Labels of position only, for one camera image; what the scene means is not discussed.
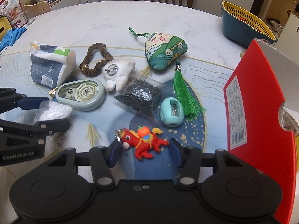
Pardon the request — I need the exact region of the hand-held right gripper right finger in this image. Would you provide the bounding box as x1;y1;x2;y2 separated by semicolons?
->
169;138;244;187

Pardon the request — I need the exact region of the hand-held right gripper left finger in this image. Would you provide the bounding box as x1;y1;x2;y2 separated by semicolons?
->
45;141;123;187

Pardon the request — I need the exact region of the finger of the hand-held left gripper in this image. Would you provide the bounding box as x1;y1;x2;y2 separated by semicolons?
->
0;87;51;114
0;118;71;146

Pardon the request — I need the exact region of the bag of white beads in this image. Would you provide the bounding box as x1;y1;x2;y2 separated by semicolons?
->
34;100;74;125

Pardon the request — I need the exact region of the red horse keychain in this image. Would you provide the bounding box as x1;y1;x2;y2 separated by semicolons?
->
114;126;170;160

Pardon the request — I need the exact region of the teal pencil sharpener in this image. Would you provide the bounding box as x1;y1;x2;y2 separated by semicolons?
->
160;97;184;127

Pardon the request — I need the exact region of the light green correction tape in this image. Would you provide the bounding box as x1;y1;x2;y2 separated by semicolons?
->
50;79;106;111

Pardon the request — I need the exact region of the white and blue packet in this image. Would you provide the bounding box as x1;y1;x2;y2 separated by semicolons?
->
29;41;77;88

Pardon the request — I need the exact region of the bag of black beads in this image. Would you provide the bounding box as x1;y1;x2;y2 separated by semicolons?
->
114;73;167;123

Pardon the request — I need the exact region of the white plush brooch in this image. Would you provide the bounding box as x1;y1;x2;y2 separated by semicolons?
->
102;58;136;91

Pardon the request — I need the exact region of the red cardboard box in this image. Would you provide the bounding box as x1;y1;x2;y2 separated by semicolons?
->
223;38;299;224

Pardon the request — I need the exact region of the blue glove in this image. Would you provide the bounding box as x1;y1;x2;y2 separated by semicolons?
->
0;27;27;52

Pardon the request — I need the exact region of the clear drinking glass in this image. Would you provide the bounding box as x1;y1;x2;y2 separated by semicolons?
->
23;9;36;26

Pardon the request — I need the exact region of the light wooden chair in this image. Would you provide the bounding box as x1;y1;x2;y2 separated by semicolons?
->
22;1;51;17

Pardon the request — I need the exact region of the red snack bag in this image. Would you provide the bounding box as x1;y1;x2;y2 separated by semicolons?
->
0;0;28;29

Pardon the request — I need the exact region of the green tasselled fabric sachet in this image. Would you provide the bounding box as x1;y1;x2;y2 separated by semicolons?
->
128;26;207;122

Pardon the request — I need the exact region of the blue plastic basin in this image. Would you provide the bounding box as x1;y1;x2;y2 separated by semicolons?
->
221;3;278;48

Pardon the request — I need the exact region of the yellow strainer basket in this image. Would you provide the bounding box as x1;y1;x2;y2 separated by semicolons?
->
222;1;277;41

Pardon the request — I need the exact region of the brown bead bracelet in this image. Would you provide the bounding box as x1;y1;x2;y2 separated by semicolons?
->
79;43;114;77

